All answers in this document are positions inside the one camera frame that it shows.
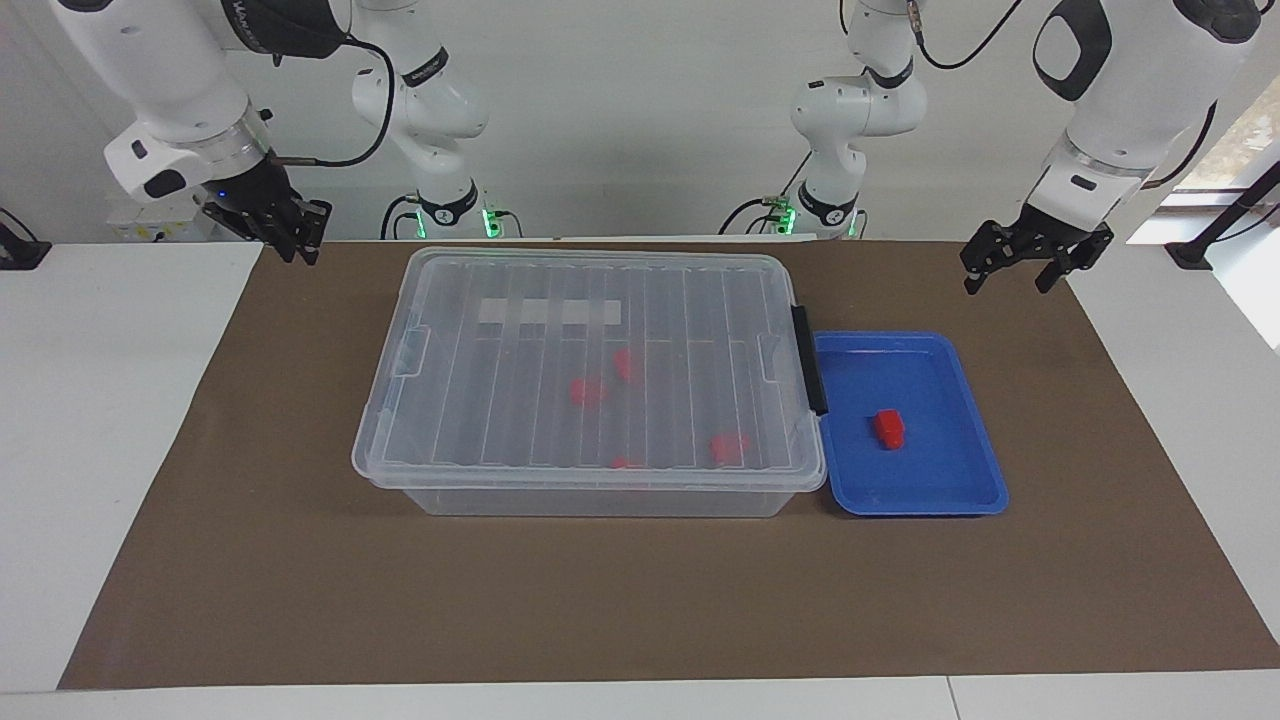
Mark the black clamp stand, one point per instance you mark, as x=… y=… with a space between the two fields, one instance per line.
x=1190 y=255

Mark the brown table mat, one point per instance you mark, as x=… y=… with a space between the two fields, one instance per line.
x=300 y=600

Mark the white power box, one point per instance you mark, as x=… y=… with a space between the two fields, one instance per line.
x=140 y=225

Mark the blue plastic tray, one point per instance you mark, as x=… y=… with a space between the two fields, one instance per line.
x=940 y=470

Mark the red block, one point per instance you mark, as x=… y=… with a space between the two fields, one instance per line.
x=587 y=392
x=624 y=365
x=889 y=429
x=623 y=463
x=729 y=448

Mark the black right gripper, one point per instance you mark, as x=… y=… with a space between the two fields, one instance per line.
x=265 y=205

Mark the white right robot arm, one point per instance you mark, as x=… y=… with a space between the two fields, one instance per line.
x=170 y=70

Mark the clear ribbed plastic lid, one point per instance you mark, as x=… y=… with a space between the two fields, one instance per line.
x=450 y=400

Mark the clear plastic storage box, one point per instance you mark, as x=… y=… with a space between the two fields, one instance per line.
x=600 y=502

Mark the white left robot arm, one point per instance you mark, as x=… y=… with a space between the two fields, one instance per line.
x=1130 y=90

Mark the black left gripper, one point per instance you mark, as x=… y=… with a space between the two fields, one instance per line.
x=1040 y=237

